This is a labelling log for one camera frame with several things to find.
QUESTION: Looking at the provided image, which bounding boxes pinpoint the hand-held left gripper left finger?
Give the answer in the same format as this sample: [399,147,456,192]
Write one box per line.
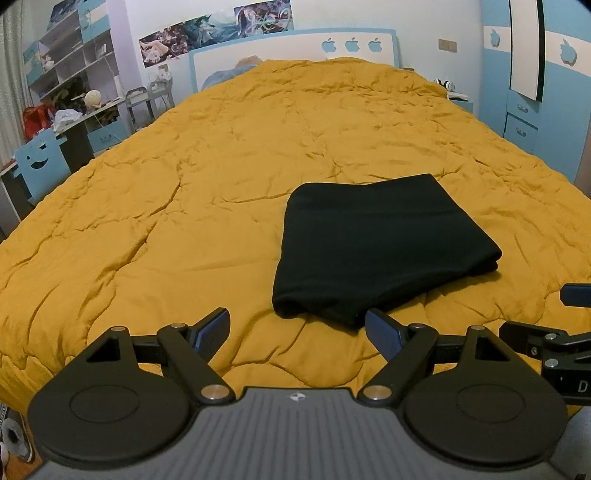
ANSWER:
[85,306,234,408]

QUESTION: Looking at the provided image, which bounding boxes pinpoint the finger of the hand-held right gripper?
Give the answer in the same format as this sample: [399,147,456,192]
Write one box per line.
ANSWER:
[560,283,591,306]
[499,320,573,367]

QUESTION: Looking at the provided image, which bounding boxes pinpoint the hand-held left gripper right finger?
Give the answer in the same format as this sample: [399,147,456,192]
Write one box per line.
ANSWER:
[358,308,507,409]

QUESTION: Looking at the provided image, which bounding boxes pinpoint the black pants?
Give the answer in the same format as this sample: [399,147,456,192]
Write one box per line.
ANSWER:
[271,173,503,329]

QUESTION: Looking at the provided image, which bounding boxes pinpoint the yellow quilted blanket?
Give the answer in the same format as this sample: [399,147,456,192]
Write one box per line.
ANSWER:
[0,56,591,416]

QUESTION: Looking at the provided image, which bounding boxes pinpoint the blue wardrobe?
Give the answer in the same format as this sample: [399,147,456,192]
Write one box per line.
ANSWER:
[480,0,591,185]

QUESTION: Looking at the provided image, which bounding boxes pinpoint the blue nightstand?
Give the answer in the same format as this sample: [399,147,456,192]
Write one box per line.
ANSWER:
[445,90,474,114]

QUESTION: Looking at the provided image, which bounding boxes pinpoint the blue desk drawer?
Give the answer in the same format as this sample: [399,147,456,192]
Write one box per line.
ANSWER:
[88,122,125,155]

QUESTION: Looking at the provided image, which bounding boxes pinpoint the dark desk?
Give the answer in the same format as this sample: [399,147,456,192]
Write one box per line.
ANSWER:
[0,97,127,222]

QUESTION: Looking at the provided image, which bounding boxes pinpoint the blue chair with face cutout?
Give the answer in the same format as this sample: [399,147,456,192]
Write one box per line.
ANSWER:
[14,128,72,206]

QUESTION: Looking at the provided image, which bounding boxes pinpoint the grey utility cart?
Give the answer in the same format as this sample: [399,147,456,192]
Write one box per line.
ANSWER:
[126,76,176,134]

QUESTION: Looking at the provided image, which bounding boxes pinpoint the wardrobe mirror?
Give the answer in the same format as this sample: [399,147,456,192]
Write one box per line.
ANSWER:
[508,0,546,102]

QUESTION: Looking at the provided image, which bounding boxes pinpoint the white plastic bag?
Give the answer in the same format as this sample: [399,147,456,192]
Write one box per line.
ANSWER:
[53,108,84,134]

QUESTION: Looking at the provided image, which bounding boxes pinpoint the blue pillow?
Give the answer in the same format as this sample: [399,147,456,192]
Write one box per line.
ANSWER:
[201,55,264,90]

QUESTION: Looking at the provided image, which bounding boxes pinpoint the red bag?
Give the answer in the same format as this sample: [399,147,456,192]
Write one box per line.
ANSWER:
[22,104,56,139]

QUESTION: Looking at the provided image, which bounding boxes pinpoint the white blue headboard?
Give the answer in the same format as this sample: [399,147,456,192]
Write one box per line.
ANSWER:
[188,28,399,93]

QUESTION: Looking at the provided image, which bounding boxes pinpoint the light curtain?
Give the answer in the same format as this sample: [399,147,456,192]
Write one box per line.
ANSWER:
[0,18,28,162]

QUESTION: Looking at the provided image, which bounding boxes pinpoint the white blue bookshelf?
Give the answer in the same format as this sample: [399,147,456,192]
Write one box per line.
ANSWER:
[23,0,121,102]

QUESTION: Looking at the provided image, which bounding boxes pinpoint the wall poster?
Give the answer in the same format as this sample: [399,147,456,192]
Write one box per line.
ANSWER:
[185,11,238,47]
[233,0,295,38]
[139,25,204,68]

